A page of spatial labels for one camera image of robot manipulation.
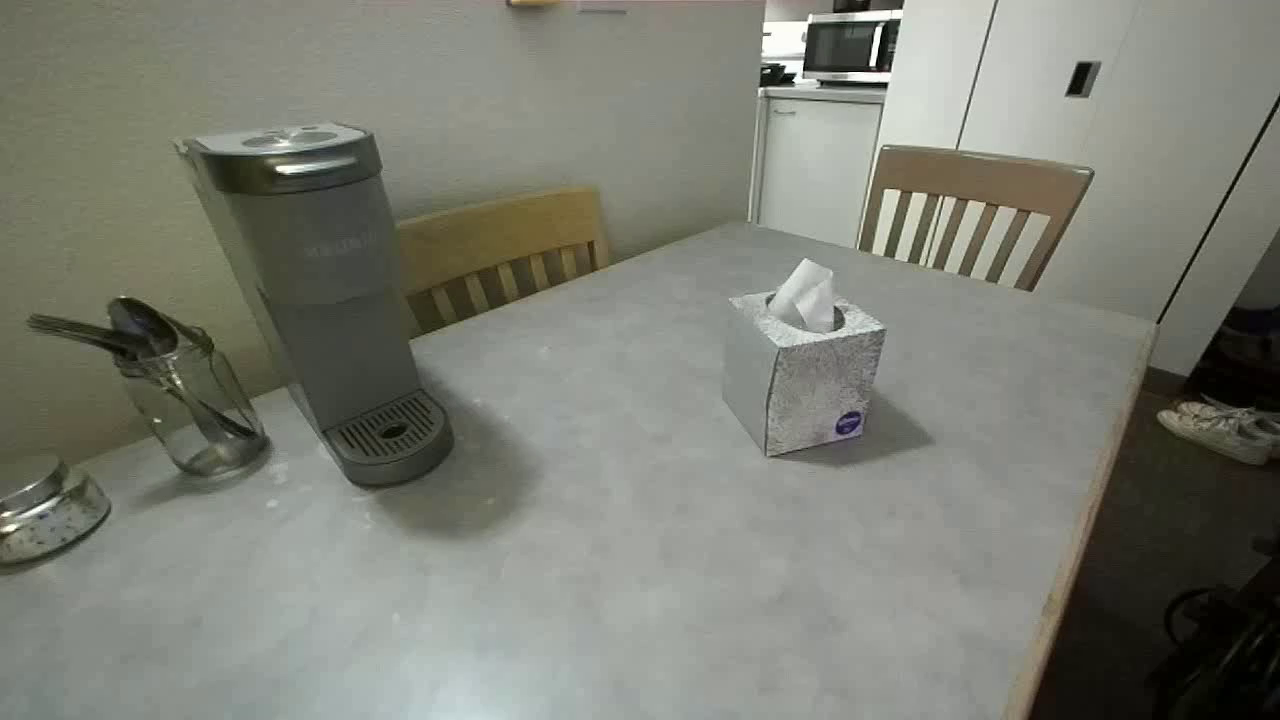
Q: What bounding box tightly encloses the white tissue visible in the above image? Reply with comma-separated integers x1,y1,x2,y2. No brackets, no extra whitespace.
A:
764,255,850,335

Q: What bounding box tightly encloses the light wooden slatted chair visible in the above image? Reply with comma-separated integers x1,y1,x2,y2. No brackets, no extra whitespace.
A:
392,183,617,342

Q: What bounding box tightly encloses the white kitchen cabinet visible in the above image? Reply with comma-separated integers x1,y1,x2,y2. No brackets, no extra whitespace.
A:
744,84,892,254

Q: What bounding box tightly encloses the grey single-serve coffee maker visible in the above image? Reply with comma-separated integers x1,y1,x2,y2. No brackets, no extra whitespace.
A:
173,119,461,494

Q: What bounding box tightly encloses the silver microwave oven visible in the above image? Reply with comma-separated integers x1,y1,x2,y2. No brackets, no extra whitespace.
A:
800,7,907,90

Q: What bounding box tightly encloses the brown wooden slatted chair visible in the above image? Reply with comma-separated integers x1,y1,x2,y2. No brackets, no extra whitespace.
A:
858,139,1099,298

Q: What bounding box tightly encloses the clear glass jar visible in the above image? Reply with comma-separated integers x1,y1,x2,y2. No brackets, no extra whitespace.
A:
114,317,278,486

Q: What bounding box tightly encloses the metal spoon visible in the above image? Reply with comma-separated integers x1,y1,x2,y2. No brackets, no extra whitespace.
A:
104,294,265,443

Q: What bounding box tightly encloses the white shoe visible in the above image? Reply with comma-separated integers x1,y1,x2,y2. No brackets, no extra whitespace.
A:
1152,398,1280,473

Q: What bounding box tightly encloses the glass lid with metal rim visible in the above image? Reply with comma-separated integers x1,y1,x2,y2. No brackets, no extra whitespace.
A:
0,458,117,574

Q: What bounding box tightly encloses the black wall switch plate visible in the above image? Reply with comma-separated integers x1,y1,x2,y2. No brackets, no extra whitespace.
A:
1064,56,1109,101

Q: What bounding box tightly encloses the metal utensil with long handle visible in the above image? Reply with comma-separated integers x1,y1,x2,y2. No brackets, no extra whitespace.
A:
26,312,255,441

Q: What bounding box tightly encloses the black cables and frame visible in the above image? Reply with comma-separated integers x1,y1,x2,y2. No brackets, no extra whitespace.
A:
1148,538,1280,720

